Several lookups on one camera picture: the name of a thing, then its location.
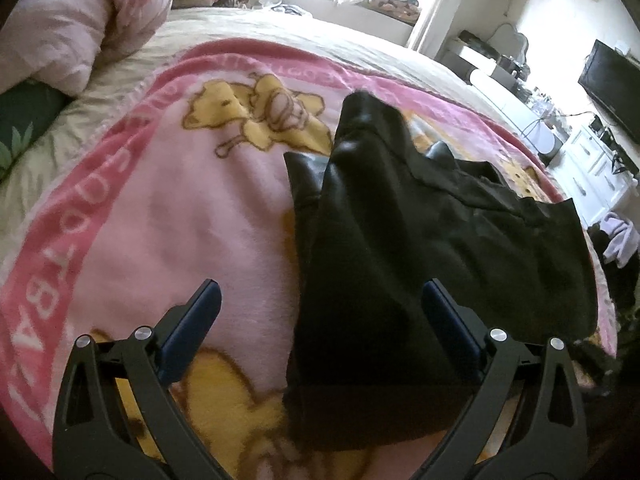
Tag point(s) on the green leaf-print pillow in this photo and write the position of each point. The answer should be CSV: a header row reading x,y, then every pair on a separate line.
x,y
25,120

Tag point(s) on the pink quilt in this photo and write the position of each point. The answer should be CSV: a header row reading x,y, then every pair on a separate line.
x,y
65,15

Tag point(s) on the white desk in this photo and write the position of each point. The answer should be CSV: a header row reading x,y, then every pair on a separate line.
x,y
500,85

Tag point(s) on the pink printed blanket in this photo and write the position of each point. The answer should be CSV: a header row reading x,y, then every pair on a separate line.
x,y
175,210

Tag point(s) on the white crumpled cloth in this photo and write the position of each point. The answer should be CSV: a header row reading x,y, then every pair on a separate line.
x,y
622,237

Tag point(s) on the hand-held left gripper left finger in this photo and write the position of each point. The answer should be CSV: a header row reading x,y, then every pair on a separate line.
x,y
192,330

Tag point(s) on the white dresser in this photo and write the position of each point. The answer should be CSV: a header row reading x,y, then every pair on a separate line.
x,y
590,165

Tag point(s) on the white curtain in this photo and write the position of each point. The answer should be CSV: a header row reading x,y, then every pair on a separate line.
x,y
442,0

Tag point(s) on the windowsill clutter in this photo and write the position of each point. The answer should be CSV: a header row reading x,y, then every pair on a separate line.
x,y
395,2

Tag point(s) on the black leather pants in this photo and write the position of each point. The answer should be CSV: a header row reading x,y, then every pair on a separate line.
x,y
400,235

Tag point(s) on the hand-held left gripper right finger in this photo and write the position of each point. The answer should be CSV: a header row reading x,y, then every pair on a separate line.
x,y
452,330

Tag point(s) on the black television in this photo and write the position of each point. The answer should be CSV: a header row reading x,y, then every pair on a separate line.
x,y
612,85

